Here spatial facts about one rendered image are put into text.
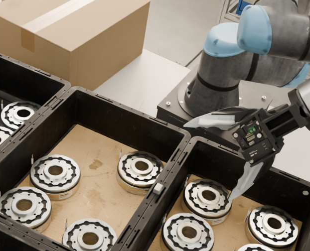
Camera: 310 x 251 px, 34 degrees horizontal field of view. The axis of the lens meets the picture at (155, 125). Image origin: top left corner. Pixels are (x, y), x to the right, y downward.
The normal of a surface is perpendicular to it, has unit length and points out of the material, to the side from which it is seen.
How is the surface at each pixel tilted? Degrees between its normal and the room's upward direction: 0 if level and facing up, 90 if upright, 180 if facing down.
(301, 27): 37
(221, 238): 0
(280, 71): 89
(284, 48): 97
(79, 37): 0
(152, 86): 0
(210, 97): 75
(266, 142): 66
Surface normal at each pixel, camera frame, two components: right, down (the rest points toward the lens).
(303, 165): 0.15, -0.74
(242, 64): -0.05, 0.45
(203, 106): -0.37, 0.33
